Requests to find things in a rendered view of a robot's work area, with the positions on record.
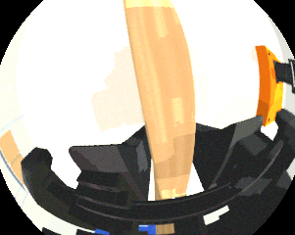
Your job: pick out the wooden rail with dark metal hooks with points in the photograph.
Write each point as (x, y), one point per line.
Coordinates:
(166, 89)

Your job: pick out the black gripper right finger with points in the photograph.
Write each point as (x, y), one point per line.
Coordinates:
(213, 146)

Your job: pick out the wooden post with slot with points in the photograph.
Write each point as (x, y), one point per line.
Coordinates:
(161, 228)

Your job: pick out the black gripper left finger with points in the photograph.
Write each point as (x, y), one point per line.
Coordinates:
(132, 158)

